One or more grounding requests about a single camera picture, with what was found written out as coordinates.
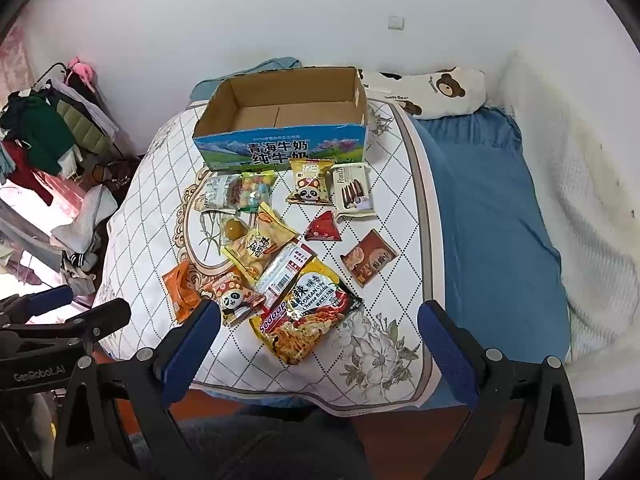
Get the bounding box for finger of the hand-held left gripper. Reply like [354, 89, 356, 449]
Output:
[0, 298, 132, 346]
[0, 285, 74, 322]

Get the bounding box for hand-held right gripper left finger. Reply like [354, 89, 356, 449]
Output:
[52, 300, 222, 480]

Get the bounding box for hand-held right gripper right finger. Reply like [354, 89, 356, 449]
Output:
[417, 300, 586, 480]

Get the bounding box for orange panda snack packet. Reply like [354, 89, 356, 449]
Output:
[201, 267, 266, 329]

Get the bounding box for red and white sausage packet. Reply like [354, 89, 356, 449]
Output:
[254, 242, 316, 312]

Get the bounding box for yellow biscuit packet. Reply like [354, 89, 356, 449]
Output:
[221, 202, 300, 282]

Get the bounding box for instant noodle packet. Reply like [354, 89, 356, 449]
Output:
[249, 257, 364, 366]

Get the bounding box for brown cookie packet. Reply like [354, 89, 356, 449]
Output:
[340, 229, 399, 289]

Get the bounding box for colourful candy packet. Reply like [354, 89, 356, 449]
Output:
[234, 170, 279, 211]

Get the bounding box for white wafer packet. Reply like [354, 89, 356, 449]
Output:
[332, 163, 376, 220]

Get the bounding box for yellow panda snack packet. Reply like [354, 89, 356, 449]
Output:
[286, 158, 335, 206]

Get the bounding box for cardboard box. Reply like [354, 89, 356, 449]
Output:
[193, 65, 370, 171]

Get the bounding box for plain orange snack packet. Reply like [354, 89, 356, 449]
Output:
[162, 259, 202, 324]

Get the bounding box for white patterned quilt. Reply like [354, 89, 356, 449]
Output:
[92, 97, 447, 407]

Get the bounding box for white clothes pile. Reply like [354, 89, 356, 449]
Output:
[49, 184, 119, 293]

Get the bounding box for blue bed sheet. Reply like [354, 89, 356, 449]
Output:
[409, 107, 572, 409]

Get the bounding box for person's dark trousers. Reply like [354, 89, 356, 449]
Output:
[174, 400, 372, 480]

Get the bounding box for dark brown bag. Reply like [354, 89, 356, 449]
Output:
[92, 156, 144, 192]

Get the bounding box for pale green snack packet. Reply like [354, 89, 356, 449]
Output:
[196, 174, 242, 212]

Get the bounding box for red triangular snack packet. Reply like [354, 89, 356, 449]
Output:
[304, 210, 347, 242]

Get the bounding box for white knit blanket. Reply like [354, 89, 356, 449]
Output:
[479, 50, 640, 413]

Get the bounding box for pink plush toy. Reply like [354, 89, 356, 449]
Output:
[66, 56, 97, 92]

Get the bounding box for pink cloth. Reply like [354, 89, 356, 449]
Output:
[0, 24, 37, 92]

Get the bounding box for light blue towel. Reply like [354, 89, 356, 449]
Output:
[191, 56, 304, 104]

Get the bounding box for bear print pillow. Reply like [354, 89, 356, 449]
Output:
[357, 67, 486, 120]

